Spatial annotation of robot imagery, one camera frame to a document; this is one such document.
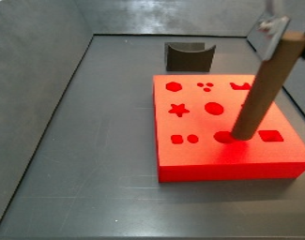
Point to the brown oval peg rod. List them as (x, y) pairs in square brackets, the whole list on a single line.
[(269, 79)]

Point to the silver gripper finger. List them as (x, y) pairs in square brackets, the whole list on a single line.
[(271, 29)]

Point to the dark grey curved holder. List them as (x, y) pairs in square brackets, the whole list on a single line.
[(189, 56)]

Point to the red shape-sorting block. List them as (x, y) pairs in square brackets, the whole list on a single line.
[(196, 108)]

